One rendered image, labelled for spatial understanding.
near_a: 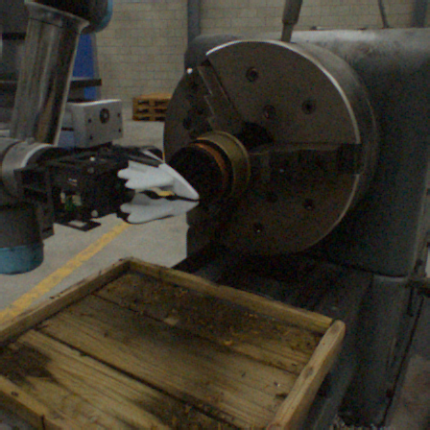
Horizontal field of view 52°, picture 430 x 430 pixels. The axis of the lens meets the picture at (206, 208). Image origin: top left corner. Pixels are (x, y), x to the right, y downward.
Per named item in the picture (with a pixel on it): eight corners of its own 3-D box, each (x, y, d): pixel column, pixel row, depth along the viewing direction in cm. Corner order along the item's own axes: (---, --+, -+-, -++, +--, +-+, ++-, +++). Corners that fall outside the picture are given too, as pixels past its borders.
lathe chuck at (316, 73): (182, 200, 84) (206, 24, 71) (341, 266, 70) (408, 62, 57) (153, 214, 77) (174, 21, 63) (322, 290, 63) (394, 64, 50)
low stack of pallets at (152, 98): (154, 112, 951) (153, 92, 936) (191, 114, 931) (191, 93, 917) (131, 121, 836) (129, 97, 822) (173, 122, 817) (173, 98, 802)
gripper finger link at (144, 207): (170, 244, 42) (102, 225, 47) (203, 225, 47) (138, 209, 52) (169, 213, 41) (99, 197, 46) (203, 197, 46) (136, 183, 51)
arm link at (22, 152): (54, 190, 61) (47, 131, 58) (77, 196, 59) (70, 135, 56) (6, 205, 55) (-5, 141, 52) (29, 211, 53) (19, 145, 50)
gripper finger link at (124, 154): (156, 195, 47) (99, 183, 51) (167, 191, 48) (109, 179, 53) (155, 153, 45) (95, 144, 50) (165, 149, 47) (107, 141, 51)
